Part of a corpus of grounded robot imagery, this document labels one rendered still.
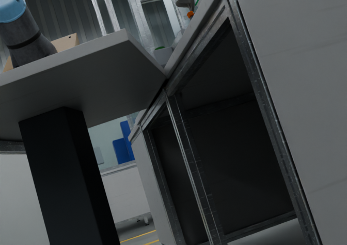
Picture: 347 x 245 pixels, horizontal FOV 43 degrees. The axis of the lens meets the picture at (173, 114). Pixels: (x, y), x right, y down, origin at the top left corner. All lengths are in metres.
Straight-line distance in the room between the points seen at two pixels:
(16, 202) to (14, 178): 0.48
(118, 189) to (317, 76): 5.72
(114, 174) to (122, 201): 0.40
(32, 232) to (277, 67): 8.92
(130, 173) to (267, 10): 5.72
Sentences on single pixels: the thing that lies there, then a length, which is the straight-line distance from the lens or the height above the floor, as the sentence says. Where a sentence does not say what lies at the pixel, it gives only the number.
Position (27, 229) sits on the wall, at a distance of 9.58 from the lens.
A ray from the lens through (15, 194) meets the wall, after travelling 9.61.
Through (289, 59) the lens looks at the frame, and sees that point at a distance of 0.84.
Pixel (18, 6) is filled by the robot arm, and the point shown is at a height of 1.15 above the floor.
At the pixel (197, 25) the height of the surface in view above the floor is 0.83.
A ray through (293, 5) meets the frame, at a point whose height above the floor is 0.76.
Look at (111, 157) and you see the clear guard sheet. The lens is 6.50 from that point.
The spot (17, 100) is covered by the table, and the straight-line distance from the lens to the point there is 1.21.
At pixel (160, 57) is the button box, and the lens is 1.55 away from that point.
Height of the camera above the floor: 0.52
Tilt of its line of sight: 8 degrees up
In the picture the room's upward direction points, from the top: 17 degrees counter-clockwise
